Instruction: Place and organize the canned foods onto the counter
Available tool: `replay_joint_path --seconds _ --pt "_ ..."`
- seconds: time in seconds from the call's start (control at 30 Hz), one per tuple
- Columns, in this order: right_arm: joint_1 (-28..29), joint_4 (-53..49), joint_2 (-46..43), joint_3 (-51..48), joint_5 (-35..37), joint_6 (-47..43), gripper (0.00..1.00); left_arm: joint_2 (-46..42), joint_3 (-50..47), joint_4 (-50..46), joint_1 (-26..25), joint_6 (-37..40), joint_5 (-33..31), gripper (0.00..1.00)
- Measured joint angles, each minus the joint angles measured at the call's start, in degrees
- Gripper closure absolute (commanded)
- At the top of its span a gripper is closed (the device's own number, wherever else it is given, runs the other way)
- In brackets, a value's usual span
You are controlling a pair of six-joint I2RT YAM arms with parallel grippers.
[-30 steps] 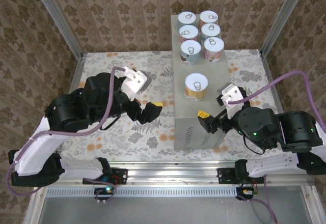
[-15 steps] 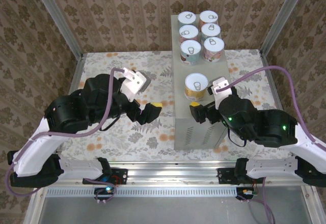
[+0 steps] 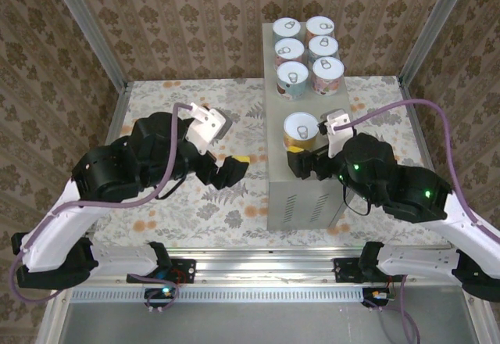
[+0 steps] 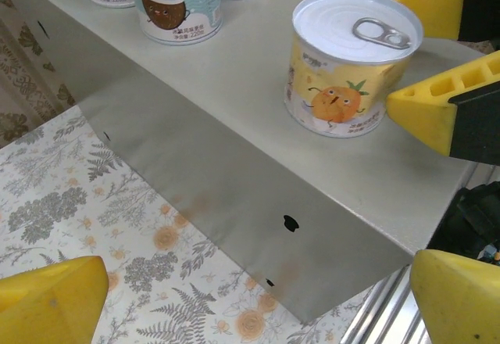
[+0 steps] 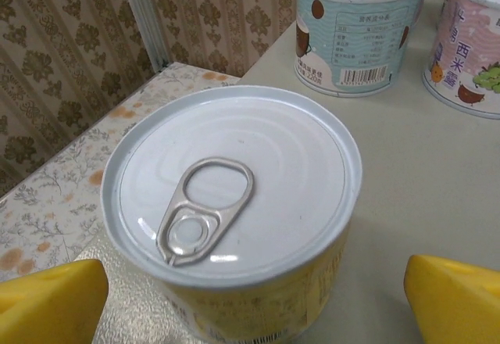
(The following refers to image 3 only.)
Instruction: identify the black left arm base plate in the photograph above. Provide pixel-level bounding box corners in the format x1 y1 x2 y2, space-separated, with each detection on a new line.
127 258 196 285

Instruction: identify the floral table covering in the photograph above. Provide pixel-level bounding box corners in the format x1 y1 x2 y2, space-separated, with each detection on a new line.
93 77 434 249

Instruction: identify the blue and brown label can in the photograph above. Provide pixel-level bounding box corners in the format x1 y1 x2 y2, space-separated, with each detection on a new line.
276 60 309 102

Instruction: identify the pink berry label can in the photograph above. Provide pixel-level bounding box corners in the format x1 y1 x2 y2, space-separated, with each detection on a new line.
311 56 346 97

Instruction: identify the grey metal cabinet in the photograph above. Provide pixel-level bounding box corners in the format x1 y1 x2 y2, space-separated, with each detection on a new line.
261 22 366 231

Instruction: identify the slotted cable duct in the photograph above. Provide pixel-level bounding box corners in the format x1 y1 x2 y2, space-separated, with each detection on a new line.
70 287 366 304

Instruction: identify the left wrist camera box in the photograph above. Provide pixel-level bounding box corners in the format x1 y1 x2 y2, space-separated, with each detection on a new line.
185 102 234 153

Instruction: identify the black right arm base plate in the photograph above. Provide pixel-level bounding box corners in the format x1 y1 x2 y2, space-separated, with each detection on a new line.
334 257 407 285

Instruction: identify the orange label can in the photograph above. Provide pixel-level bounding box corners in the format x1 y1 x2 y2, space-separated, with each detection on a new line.
304 16 336 42

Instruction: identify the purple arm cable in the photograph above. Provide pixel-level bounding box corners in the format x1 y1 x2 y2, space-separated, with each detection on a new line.
339 99 500 344
8 102 196 314

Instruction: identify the blue floral label can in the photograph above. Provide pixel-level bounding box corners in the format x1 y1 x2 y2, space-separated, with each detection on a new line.
272 18 302 42

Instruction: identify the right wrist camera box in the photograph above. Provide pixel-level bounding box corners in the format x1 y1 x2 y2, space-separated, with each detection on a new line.
320 109 352 158

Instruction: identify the right controller board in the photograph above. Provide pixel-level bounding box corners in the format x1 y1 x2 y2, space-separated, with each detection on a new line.
362 287 395 306

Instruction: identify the aluminium frame post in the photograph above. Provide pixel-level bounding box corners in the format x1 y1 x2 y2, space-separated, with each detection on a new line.
400 0 476 85
45 0 128 89

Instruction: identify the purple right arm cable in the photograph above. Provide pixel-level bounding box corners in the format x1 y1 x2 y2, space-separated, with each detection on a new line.
339 99 500 344

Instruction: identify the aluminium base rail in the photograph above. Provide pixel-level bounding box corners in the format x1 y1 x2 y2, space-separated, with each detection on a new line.
54 246 484 287

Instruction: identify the left controller board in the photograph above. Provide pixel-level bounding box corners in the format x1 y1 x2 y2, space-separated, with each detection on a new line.
145 287 177 303

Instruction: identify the gold label can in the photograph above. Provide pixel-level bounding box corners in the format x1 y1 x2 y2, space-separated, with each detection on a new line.
283 112 320 153

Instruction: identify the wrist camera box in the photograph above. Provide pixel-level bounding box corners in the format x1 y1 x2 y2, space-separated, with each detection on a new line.
320 109 352 158
185 102 234 153

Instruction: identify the can with grey label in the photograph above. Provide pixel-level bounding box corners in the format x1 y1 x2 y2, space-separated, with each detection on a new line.
307 35 339 62

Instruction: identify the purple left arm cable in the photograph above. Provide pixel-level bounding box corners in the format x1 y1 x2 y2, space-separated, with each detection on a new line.
8 102 196 314

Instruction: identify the controller board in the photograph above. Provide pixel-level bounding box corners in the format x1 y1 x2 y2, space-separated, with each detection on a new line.
145 287 177 303
362 287 395 306

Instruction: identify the grey metal bottom panel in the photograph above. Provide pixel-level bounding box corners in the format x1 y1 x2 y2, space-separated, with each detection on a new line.
37 285 489 344

